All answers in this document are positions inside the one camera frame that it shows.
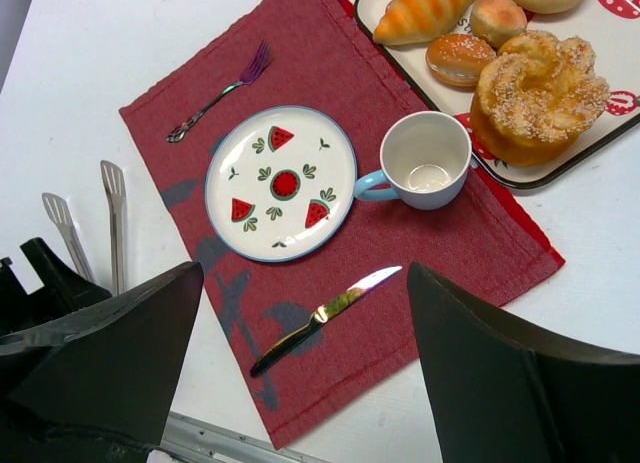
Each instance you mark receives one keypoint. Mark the small round bun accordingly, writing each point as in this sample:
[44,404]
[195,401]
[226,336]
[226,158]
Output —
[497,21]

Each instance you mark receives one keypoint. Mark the metal serving tongs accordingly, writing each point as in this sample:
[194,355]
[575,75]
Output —
[59,214]

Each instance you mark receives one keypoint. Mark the iridescent table knife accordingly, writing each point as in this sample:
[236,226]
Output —
[320,317]

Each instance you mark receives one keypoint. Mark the red cloth placemat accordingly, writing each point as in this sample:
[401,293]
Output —
[484,240]

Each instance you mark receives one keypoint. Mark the croissant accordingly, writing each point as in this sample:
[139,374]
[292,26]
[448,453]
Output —
[418,21]

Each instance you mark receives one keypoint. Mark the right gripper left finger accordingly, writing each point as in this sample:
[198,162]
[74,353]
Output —
[106,372]

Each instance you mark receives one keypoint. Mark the light blue mug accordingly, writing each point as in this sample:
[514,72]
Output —
[424,159]

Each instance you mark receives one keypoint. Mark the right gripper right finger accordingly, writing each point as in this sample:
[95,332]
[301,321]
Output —
[502,389]

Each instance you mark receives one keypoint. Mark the iridescent fork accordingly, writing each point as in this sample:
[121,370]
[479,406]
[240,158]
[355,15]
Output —
[248,76]

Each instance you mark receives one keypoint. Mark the watermelon pattern plate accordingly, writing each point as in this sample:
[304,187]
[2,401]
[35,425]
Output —
[280,184]

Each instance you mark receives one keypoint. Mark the sugared cream bun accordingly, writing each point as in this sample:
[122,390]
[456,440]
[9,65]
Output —
[458,59]

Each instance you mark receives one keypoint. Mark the strawberry pattern tray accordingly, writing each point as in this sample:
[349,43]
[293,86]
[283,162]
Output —
[612,29]

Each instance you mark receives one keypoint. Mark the large sesame flower bread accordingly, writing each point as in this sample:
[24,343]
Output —
[537,97]

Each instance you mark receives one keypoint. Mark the aluminium table rail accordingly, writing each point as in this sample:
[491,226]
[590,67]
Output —
[190,440]

